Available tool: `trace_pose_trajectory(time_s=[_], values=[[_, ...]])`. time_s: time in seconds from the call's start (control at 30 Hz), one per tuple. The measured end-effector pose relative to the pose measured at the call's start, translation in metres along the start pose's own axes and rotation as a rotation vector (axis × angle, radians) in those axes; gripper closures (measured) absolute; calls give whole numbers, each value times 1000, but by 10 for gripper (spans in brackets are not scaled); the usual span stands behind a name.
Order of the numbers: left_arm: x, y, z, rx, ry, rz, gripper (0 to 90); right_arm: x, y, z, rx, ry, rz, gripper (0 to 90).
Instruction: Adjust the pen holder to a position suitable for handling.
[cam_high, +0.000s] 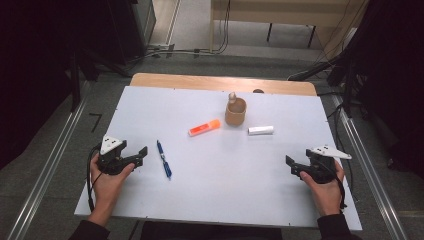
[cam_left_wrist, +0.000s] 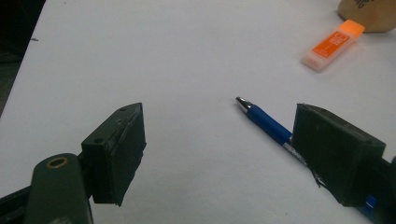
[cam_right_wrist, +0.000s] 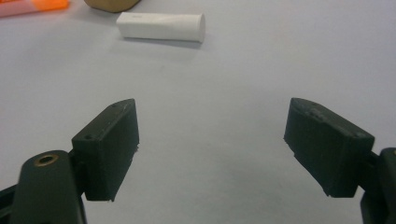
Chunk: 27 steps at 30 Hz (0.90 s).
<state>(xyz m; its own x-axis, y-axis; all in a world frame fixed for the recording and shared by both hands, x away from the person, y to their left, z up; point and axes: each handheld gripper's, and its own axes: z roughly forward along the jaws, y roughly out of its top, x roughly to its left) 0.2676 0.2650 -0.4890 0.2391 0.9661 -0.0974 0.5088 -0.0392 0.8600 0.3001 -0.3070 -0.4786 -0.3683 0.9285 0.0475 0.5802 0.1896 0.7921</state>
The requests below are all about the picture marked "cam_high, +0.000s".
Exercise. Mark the wooden table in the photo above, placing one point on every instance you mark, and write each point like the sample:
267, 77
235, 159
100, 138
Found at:
200, 81

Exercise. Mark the person's dark clothed lap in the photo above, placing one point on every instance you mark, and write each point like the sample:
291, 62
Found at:
210, 231

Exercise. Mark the blue pen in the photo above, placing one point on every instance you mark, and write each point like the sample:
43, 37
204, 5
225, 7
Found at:
164, 160

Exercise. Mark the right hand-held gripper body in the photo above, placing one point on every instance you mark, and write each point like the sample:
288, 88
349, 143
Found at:
321, 170

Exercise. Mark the black cabinet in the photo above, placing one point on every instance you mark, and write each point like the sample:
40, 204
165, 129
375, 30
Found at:
133, 30

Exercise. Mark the person's left hand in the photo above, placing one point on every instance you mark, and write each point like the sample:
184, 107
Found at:
106, 190

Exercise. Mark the person's right hand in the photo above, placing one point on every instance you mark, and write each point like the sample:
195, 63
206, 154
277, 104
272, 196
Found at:
328, 196

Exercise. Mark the orange highlighter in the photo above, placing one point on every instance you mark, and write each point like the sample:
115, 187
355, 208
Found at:
204, 127

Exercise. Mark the black metal stand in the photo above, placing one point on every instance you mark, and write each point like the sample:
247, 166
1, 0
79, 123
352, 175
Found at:
346, 86

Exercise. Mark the aluminium floor rail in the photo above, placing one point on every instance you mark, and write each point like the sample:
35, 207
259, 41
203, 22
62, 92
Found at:
50, 166
370, 173

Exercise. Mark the dark curtain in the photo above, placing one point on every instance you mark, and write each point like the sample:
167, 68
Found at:
30, 73
396, 83

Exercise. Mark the beige wooden desk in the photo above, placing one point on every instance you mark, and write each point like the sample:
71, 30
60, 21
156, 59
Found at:
283, 15

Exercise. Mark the wooden pen holder cup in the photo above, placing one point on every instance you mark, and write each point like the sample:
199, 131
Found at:
235, 115

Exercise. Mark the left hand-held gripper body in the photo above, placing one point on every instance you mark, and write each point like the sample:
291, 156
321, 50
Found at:
111, 161

